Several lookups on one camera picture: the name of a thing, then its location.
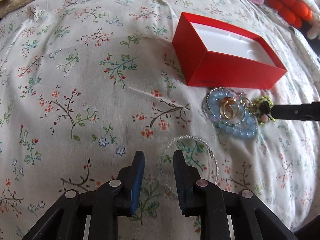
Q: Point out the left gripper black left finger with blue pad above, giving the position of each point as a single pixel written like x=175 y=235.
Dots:
x=95 y=212

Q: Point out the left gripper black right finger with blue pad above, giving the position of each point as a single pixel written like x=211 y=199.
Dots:
x=223 y=214

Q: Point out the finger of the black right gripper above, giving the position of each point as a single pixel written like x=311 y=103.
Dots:
x=303 y=112

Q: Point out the red cardboard jewelry box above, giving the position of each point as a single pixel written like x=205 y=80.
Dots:
x=213 y=53

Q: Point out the orange plush toy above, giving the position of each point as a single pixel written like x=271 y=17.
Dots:
x=292 y=11

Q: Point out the floral white bed quilt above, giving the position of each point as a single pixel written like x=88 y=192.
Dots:
x=87 y=83

